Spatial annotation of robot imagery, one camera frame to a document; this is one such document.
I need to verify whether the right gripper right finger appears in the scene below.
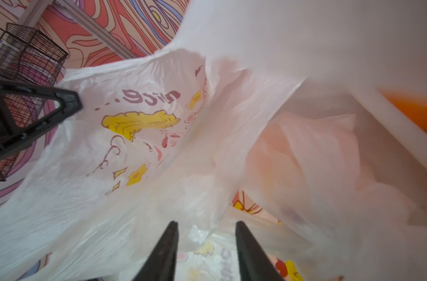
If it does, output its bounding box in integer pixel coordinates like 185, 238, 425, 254
235, 221, 283, 281

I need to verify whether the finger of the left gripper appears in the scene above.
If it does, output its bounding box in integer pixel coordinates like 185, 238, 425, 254
0, 80, 82, 161

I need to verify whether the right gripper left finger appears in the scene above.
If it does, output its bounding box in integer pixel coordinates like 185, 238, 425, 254
133, 221, 179, 281

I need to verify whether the white plastic fruit basket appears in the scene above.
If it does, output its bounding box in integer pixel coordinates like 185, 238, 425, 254
348, 84, 427, 170

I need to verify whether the orange fruit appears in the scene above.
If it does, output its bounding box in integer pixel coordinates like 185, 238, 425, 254
382, 91, 427, 131

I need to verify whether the printed white plastic bag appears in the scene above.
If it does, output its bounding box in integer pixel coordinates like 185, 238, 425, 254
241, 113, 427, 281

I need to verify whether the clear plastic bag bottom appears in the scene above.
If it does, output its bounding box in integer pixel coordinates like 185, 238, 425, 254
121, 207, 306, 281

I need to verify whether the black wire basket left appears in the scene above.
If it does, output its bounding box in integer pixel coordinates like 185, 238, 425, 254
0, 23, 68, 181

